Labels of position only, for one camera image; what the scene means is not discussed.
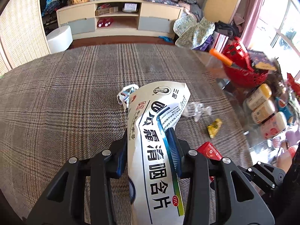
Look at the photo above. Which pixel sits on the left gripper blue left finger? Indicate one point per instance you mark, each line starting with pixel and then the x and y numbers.
pixel 62 201

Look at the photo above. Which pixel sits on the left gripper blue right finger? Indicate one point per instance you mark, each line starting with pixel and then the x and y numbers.
pixel 237 201

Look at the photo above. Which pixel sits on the red cigarette pack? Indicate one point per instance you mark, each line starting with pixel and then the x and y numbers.
pixel 208 150

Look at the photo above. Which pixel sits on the white lozenge packaging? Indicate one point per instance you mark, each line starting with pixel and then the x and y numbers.
pixel 154 187

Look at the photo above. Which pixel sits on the clear plastic wrapper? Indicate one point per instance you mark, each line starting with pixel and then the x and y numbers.
pixel 196 110

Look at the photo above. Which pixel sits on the small white paper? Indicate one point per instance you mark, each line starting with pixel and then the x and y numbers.
pixel 124 95

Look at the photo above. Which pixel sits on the small yellow wrapper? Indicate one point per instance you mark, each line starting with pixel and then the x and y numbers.
pixel 214 128

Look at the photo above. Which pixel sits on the white cream lotion bottle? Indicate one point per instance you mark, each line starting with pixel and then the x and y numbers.
pixel 264 111

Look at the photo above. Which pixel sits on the grey plaid tablecloth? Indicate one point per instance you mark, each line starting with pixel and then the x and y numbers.
pixel 65 105

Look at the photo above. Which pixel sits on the yellow cap lotion bottle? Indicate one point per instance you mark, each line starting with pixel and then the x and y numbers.
pixel 259 96

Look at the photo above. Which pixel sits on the red woven basket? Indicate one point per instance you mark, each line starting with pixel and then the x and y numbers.
pixel 241 73

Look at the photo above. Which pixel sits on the white round stool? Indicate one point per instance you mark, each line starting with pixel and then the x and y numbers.
pixel 60 39

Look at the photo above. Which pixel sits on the floral patterned cloth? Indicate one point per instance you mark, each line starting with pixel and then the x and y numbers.
pixel 191 33

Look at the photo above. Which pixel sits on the bamboo folding screen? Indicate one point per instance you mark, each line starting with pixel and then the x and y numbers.
pixel 23 37

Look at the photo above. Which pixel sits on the beige grey TV cabinet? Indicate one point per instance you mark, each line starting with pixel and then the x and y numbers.
pixel 119 18

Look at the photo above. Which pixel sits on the pink curtain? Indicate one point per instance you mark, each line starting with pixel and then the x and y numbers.
pixel 251 16

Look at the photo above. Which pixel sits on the beige standing air conditioner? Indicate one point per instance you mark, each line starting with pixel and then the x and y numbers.
pixel 220 10

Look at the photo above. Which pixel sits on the orange handled knife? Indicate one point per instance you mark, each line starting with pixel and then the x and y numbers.
pixel 225 60

